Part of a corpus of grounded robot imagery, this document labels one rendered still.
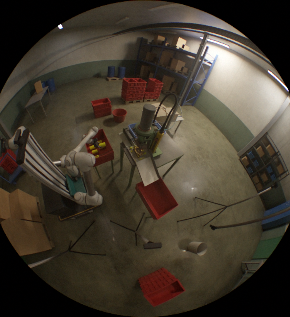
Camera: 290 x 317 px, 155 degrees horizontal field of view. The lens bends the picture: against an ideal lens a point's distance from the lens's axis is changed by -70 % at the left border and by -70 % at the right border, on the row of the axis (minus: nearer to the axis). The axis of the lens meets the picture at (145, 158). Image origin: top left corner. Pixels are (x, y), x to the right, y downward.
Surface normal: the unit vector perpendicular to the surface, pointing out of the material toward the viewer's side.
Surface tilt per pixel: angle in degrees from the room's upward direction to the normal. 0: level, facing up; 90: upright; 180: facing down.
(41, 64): 90
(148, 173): 30
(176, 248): 0
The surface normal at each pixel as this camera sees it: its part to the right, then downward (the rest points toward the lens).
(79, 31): 0.50, 0.78
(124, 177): 0.20, -0.53
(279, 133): -0.84, 0.33
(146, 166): 0.42, -0.07
